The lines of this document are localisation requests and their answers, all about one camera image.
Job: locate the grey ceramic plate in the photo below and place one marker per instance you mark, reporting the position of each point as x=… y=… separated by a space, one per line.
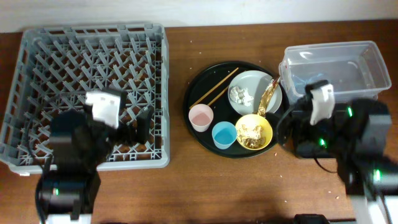
x=256 y=82

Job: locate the grey plastic dishwasher rack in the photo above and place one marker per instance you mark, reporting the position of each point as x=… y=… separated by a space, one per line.
x=55 y=67

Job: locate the upper wooden chopstick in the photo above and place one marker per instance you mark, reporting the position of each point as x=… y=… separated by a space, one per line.
x=213 y=88

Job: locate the white tissue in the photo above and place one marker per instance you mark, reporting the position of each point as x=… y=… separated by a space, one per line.
x=240 y=96

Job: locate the blue plastic cup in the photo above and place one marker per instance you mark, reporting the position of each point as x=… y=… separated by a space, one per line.
x=224 y=134

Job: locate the clear plastic bin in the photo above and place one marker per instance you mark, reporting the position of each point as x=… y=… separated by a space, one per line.
x=355 y=69

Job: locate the lower wooden chopstick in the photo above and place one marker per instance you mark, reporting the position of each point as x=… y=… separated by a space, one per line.
x=218 y=96

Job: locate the gold foil wrapper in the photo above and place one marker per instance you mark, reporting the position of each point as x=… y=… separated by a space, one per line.
x=267 y=95

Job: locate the wooden chopstick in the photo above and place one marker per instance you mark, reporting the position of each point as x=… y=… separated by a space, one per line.
x=218 y=96
x=213 y=88

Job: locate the round black tray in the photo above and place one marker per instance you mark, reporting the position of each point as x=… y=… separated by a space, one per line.
x=220 y=107

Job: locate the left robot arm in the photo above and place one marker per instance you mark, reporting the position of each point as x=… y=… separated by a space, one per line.
x=80 y=144

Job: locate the black rectangular bin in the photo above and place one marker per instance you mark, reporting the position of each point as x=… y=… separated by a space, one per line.
x=356 y=128

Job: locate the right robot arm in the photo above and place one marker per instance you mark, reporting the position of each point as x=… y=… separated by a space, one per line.
x=370 y=182

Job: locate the food scraps with rice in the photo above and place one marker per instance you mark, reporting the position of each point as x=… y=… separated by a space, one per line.
x=251 y=136

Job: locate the yellow bowl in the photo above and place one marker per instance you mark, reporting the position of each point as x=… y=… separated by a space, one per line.
x=254 y=120

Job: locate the pink plastic cup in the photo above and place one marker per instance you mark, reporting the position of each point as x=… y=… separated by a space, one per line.
x=200 y=116

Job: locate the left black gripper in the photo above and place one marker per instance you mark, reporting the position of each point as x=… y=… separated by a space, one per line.
x=140 y=127

